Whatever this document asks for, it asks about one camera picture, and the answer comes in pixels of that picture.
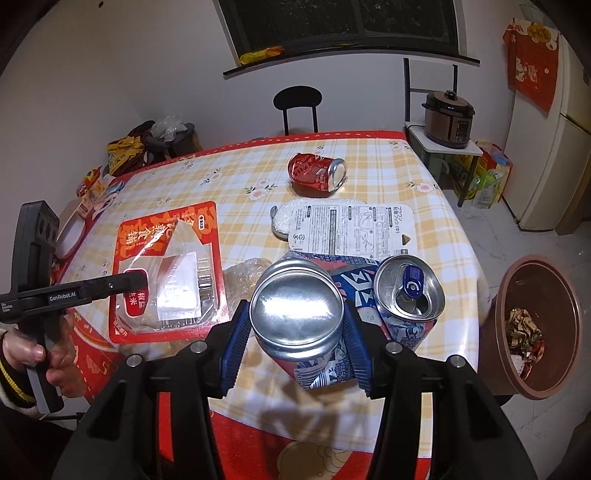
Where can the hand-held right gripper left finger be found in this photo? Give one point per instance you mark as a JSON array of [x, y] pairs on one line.
[[233, 355]]

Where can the red food tray package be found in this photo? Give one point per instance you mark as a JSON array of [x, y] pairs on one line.
[[138, 240]]

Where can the red drink can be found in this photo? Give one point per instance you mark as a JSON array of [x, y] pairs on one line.
[[309, 170]]

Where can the gold foil wrapper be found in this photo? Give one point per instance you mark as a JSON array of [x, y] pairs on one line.
[[519, 323]]

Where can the clear plastic bag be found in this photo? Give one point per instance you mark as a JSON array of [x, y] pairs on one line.
[[244, 277], [167, 125]]

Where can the red snack packet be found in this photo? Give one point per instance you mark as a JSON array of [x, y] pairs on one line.
[[92, 182]]

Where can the person's left hand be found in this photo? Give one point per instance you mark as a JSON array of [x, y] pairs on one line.
[[23, 350]]

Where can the black metal frame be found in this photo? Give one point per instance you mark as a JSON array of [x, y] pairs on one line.
[[406, 87]]

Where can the black window sill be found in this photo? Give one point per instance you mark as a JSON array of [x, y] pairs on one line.
[[369, 54]]

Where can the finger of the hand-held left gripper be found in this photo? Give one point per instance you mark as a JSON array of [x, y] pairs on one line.
[[92, 288]]

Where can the brown round bin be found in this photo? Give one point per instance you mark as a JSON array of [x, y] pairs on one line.
[[549, 290]]

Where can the crumpled clear plastic bag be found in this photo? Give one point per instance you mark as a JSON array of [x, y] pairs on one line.
[[167, 125]]

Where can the red yellow shopping bag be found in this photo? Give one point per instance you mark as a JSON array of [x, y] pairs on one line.
[[489, 175]]

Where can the dark bag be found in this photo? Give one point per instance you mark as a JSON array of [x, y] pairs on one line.
[[143, 131]]

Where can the wooden door frame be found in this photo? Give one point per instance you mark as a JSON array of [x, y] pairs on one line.
[[579, 212]]

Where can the yellow plaid tablecloth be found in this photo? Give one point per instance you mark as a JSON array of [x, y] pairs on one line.
[[231, 184]]

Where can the yellow printed bags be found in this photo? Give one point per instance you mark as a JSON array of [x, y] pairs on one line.
[[124, 150]]

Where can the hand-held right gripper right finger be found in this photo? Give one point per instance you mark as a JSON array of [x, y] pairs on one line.
[[359, 353]]

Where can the cream refrigerator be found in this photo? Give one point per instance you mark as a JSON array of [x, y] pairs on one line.
[[568, 152]]

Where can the white top side table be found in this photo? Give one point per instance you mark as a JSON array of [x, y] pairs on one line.
[[429, 138]]

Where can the crushed blue white can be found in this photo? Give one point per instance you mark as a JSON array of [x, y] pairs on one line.
[[295, 309]]

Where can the yellow snack packet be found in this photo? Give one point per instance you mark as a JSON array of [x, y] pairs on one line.
[[258, 54]]

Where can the pile of bags on stool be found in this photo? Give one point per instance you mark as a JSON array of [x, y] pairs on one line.
[[184, 138]]

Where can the brown electric pressure cooker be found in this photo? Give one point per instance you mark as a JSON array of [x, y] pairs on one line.
[[445, 122]]

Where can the red printed cloth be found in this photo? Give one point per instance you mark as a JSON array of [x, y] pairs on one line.
[[531, 69]]

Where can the dark window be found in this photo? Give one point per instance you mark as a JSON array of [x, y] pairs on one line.
[[323, 18]]

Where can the white paper box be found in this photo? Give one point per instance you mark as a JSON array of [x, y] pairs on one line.
[[74, 230]]

